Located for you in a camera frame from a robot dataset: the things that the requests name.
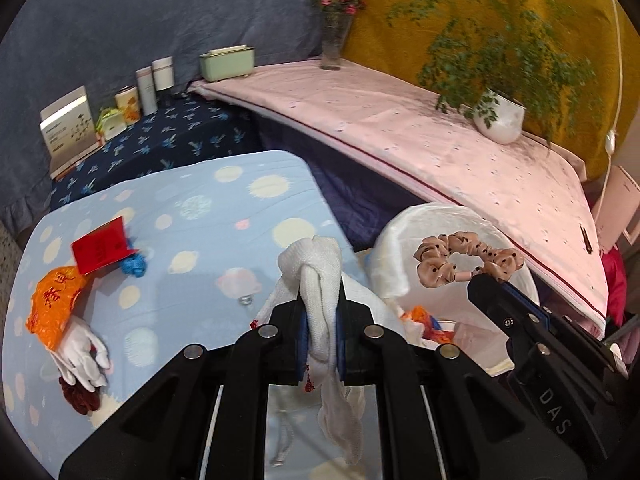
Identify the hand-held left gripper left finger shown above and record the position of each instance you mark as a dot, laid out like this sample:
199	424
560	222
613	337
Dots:
280	340

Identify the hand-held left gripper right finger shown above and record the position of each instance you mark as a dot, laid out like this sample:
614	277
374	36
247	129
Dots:
360	345

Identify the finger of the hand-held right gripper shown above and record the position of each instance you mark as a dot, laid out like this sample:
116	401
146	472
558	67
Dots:
492	300
575	332

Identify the beige dotted scrunchie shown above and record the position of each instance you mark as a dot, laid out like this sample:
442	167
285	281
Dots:
435	260

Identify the white textured towel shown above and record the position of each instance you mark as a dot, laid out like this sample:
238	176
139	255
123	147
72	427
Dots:
320	270

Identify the white lined waste bin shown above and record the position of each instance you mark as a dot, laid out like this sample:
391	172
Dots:
395	250

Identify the blue wrapper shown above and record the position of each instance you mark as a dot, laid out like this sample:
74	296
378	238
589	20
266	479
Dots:
135	265

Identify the white glove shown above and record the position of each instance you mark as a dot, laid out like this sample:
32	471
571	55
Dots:
80	355

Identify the red envelope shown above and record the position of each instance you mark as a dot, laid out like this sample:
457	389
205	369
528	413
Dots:
100	247

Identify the dark red scrunchie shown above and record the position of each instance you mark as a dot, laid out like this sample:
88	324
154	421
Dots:
80	400

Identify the printed orange plastic bag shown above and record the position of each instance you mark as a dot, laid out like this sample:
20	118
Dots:
50	305

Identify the magenta garment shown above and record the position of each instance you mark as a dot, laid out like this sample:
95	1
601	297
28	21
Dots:
614	280

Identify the small black clip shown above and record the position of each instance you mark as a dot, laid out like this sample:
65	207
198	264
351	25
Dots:
586	238

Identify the dark purple cloth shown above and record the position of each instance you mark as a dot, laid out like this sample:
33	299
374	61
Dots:
350	195

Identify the green plant in white pot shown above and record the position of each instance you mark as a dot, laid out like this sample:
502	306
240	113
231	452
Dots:
500	120

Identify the pink cloth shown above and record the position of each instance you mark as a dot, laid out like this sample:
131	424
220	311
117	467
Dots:
400	125

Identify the navy leaf print cloth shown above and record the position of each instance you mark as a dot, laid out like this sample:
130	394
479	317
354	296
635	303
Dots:
165	140

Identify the small green packet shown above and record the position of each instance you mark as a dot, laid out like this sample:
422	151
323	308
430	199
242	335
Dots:
111	125

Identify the yellow printed tin can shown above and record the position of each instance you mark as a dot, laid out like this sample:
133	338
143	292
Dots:
127	106

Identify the pale green tissue box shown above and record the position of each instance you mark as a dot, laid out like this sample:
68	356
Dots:
225	65

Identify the white tall bottle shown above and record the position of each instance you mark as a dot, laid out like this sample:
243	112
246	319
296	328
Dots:
147	92

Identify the white jar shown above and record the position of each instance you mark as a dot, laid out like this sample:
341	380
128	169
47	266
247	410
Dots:
163	76

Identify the glass vase with pink flowers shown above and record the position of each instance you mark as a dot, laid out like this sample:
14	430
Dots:
332	50

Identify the white flat box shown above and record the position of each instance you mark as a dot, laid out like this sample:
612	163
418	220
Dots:
67	130

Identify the grey blue blanket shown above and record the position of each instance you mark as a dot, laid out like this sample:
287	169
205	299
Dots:
150	10

